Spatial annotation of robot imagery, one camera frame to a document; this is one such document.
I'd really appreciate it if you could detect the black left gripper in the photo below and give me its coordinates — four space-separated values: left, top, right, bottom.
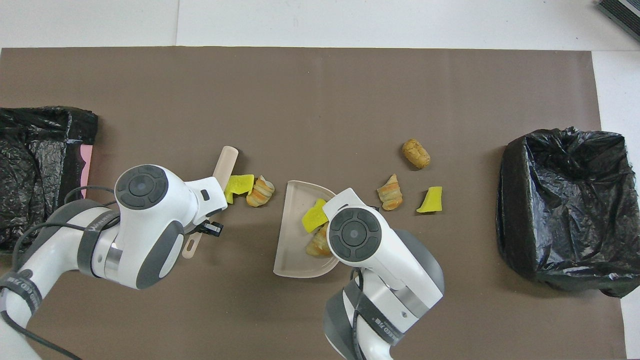
191 219 224 238

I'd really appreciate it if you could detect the notched yellow sponge piece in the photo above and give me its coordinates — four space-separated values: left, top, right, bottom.
223 174 255 204

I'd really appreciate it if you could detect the rounded striped croissant piece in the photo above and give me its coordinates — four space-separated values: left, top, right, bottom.
246 175 276 208

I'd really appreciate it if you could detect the beige hand brush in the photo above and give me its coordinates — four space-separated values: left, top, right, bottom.
181 145 240 260

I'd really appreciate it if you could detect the beige plastic dustpan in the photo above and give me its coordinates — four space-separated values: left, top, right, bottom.
273 180 341 279

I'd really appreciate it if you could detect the blocky yellow sponge piece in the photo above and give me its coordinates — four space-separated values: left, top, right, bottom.
301 198 331 234

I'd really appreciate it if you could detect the pale torn bread piece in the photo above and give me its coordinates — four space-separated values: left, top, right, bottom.
305 222 335 258

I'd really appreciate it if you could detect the pointed striped croissant piece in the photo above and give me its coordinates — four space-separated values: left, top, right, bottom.
376 173 404 212

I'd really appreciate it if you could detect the brown oval bread roll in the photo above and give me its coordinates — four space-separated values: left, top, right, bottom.
402 138 431 170

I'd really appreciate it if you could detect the yellow sponge wedge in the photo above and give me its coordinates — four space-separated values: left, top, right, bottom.
416 186 444 214

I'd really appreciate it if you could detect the pink bin with black bag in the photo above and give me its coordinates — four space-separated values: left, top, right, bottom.
0 105 99 256

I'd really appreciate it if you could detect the black bag lined bin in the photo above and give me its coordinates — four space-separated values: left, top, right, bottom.
495 126 640 299

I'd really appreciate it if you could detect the brown table mat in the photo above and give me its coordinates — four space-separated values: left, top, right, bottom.
0 47 628 360

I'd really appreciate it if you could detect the dark ribbed device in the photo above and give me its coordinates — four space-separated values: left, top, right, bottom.
596 0 640 43

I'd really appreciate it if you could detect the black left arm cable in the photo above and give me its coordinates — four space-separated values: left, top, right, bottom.
0 185 121 360

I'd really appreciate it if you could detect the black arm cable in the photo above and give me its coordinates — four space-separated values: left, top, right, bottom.
0 185 121 360
350 267 366 360

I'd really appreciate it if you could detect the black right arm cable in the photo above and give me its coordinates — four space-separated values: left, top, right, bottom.
350 267 366 360

